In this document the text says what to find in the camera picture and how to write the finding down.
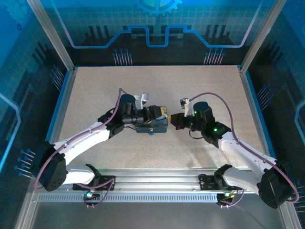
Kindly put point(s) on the aluminium frame post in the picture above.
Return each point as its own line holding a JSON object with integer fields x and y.
{"x": 262, "y": 35}
{"x": 52, "y": 35}

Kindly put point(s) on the left base LED circuit board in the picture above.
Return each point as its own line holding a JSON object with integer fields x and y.
{"x": 91, "y": 195}

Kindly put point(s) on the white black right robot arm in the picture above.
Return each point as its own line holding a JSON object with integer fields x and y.
{"x": 240, "y": 150}

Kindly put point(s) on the black left base mounting plate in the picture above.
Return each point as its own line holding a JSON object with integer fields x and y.
{"x": 107, "y": 180}

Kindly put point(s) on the black right base mounting plate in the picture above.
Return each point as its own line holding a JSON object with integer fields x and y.
{"x": 206, "y": 182}

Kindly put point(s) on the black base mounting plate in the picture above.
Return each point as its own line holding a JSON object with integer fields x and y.
{"x": 107, "y": 180}
{"x": 206, "y": 182}

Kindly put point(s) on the aluminium table side rail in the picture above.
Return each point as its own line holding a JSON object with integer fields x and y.
{"x": 255, "y": 112}
{"x": 63, "y": 105}

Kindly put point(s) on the base led circuit board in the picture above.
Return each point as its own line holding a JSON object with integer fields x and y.
{"x": 91, "y": 195}
{"x": 226, "y": 196}

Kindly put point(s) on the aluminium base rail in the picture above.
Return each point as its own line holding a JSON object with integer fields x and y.
{"x": 155, "y": 179}

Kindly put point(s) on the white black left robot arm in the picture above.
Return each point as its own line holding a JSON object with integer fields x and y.
{"x": 83, "y": 137}

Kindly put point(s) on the right base LED circuit board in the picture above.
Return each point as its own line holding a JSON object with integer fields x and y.
{"x": 226, "y": 196}

